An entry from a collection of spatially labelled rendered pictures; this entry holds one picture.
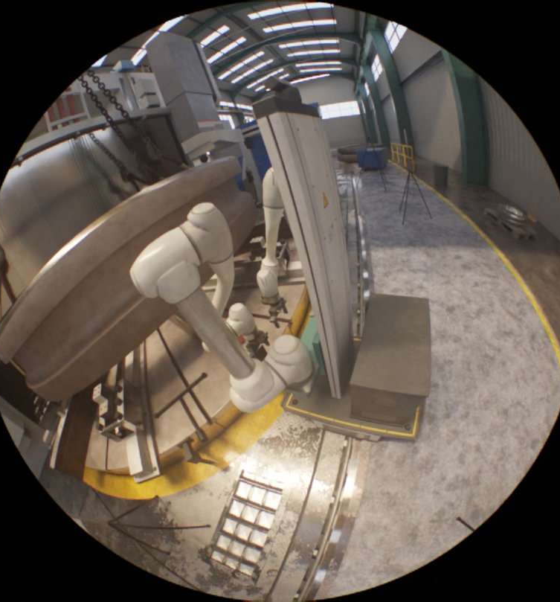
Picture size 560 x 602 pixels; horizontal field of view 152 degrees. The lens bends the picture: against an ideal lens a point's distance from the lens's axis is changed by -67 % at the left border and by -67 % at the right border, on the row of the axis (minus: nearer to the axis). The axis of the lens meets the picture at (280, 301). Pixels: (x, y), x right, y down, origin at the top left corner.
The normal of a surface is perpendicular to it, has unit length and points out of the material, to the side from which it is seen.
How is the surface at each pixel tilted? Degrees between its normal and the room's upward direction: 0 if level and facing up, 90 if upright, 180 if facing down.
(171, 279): 86
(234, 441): 0
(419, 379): 0
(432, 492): 0
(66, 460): 90
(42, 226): 90
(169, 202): 90
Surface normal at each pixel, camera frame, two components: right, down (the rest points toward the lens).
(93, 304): 0.63, 0.36
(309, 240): -0.41, 0.68
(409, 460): -0.28, -0.72
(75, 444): 0.95, -0.31
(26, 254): 0.92, -0.02
